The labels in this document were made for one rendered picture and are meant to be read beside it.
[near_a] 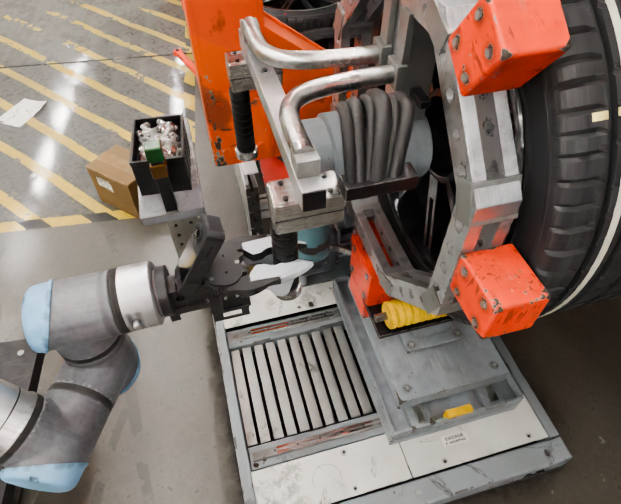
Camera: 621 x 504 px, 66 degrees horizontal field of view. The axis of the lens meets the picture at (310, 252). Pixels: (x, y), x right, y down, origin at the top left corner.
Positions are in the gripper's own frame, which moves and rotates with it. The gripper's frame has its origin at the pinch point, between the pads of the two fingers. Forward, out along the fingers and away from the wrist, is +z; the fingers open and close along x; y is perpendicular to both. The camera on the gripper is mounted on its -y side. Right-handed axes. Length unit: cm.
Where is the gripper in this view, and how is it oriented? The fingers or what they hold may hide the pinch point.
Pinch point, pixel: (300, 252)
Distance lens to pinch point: 67.4
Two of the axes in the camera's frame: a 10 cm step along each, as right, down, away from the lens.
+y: 0.0, 6.5, 7.6
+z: 9.6, -2.0, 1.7
